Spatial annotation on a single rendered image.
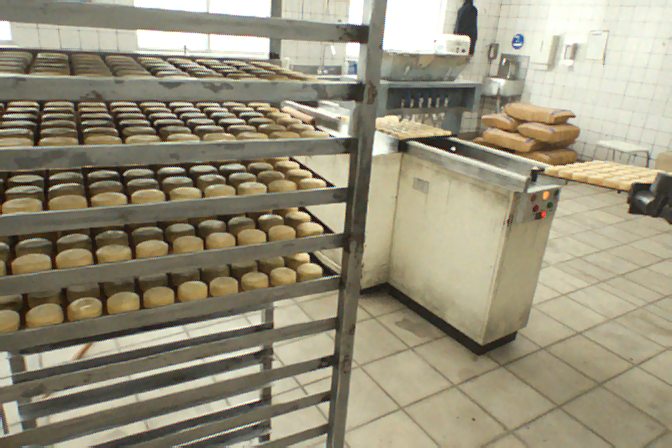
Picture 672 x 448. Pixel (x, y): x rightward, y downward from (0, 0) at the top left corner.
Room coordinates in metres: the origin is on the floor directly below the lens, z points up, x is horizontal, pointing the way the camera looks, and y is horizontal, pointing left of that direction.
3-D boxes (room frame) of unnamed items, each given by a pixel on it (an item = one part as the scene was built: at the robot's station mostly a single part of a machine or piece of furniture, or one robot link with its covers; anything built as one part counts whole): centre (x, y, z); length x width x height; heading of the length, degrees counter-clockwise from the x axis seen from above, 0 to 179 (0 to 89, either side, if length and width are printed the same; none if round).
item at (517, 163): (2.95, -0.40, 0.87); 2.01 x 0.03 x 0.07; 36
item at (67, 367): (1.08, 0.44, 0.60); 0.64 x 0.03 x 0.03; 118
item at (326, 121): (3.03, 0.10, 0.88); 1.28 x 0.01 x 0.07; 36
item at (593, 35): (6.18, -2.79, 1.37); 0.27 x 0.02 x 0.40; 34
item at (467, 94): (2.77, -0.35, 1.01); 0.72 x 0.33 x 0.34; 126
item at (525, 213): (2.07, -0.86, 0.77); 0.24 x 0.04 x 0.14; 126
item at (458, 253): (2.37, -0.65, 0.45); 0.70 x 0.34 x 0.90; 36
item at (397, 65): (2.77, -0.35, 1.25); 0.56 x 0.29 x 0.14; 126
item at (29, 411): (1.08, 0.44, 0.51); 0.64 x 0.03 x 0.03; 118
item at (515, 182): (2.78, -0.16, 0.87); 2.01 x 0.03 x 0.07; 36
